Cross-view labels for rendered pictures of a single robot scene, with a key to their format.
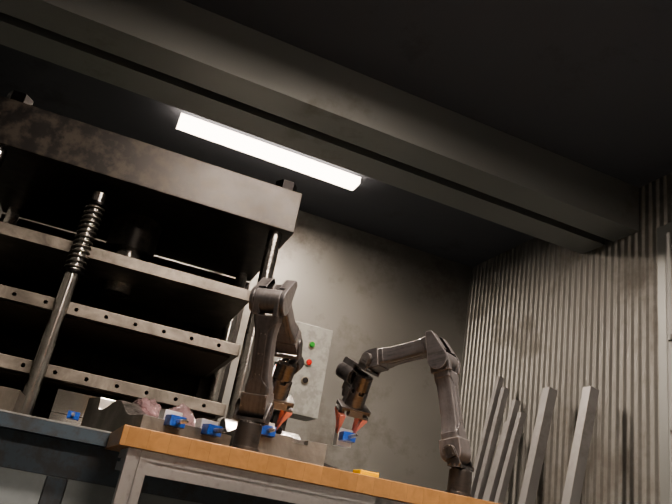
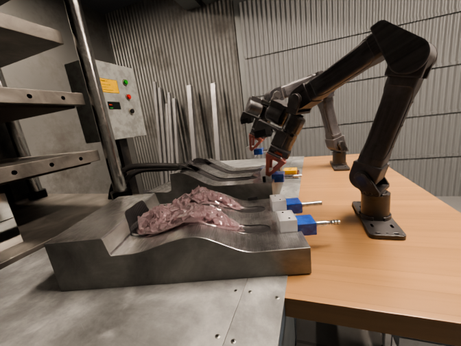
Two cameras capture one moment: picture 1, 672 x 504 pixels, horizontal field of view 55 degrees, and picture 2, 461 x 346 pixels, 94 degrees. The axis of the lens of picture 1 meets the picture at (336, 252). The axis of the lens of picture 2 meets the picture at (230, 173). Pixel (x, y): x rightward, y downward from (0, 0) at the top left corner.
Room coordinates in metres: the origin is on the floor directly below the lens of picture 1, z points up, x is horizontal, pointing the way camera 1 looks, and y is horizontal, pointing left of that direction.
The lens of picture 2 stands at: (1.61, 0.75, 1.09)
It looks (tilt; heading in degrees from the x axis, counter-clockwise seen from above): 13 degrees down; 308
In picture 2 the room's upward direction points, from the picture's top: 7 degrees counter-clockwise
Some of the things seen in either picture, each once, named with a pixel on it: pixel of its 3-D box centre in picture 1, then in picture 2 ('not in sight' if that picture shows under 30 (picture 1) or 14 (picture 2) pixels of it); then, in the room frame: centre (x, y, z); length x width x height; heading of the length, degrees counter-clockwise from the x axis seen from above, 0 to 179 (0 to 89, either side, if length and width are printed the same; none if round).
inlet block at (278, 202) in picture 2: (213, 430); (296, 205); (1.81, 0.23, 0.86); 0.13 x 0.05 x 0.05; 34
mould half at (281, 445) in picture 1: (262, 445); (216, 179); (2.18, 0.12, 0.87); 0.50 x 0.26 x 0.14; 17
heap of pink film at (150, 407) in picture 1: (159, 410); (190, 208); (2.00, 0.43, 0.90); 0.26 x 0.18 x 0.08; 34
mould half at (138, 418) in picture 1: (152, 424); (191, 225); (2.00, 0.44, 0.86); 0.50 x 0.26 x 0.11; 34
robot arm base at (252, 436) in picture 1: (246, 438); (374, 204); (1.64, 0.13, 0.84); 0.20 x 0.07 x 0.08; 108
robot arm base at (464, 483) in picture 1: (459, 484); (339, 158); (1.83, -0.44, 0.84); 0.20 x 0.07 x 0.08; 108
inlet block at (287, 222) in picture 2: (176, 421); (309, 224); (1.75, 0.32, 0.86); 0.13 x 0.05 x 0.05; 34
